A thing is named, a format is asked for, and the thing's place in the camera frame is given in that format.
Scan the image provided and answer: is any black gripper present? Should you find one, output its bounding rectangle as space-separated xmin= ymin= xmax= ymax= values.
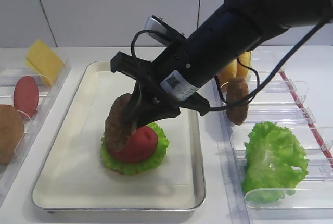
xmin=110 ymin=38 xmax=210 ymax=129

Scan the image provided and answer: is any brown meat patty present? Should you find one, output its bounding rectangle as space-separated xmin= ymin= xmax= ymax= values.
xmin=226 ymin=77 xmax=249 ymax=125
xmin=104 ymin=93 xmax=137 ymax=152

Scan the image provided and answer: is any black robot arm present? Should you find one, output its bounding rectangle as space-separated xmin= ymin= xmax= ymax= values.
xmin=110 ymin=0 xmax=332 ymax=128

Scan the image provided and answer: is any red tomato slice on tray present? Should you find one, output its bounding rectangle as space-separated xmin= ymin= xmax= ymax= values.
xmin=109 ymin=126 xmax=158 ymax=163

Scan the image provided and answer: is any green lettuce leaf on tray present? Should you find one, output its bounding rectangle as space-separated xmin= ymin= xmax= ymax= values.
xmin=100 ymin=122 xmax=170 ymax=176

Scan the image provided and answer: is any yellow cheese slice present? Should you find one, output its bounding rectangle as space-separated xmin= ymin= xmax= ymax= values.
xmin=25 ymin=39 xmax=65 ymax=87

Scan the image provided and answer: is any red tomato slice in rack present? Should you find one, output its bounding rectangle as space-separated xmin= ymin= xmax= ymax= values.
xmin=14 ymin=76 xmax=39 ymax=119

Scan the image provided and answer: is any green lettuce leaf in rack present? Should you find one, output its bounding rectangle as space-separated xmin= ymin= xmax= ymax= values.
xmin=241 ymin=121 xmax=309 ymax=204

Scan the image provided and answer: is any cream metal baking tray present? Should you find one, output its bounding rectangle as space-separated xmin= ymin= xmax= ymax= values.
xmin=31 ymin=61 xmax=206 ymax=212

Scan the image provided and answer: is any white parchment paper sheet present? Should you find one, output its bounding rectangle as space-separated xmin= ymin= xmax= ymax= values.
xmin=67 ymin=71 xmax=192 ymax=185

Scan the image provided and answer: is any left golden bun half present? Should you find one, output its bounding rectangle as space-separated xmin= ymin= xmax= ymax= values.
xmin=217 ymin=60 xmax=237 ymax=85

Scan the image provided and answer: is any golden bun half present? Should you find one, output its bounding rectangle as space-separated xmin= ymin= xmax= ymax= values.
xmin=217 ymin=60 xmax=237 ymax=85
xmin=236 ymin=52 xmax=251 ymax=79

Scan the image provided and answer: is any right golden bun half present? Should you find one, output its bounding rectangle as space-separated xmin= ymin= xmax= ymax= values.
xmin=236 ymin=52 xmax=251 ymax=79

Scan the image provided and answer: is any clear right acrylic rack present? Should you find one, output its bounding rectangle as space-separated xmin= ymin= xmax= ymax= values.
xmin=204 ymin=51 xmax=333 ymax=224

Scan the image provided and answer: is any clear acrylic rack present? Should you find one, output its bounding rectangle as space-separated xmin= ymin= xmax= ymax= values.
xmin=1 ymin=62 xmax=71 ymax=202
xmin=204 ymin=51 xmax=333 ymax=224

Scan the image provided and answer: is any brown bun in left rack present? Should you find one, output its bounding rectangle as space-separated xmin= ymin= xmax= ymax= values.
xmin=1 ymin=105 xmax=24 ymax=165

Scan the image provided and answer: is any clear left acrylic rack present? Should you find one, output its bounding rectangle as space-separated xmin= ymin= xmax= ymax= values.
xmin=1 ymin=62 xmax=71 ymax=202

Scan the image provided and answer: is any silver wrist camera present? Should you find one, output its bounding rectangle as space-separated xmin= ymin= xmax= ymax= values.
xmin=144 ymin=15 xmax=186 ymax=47

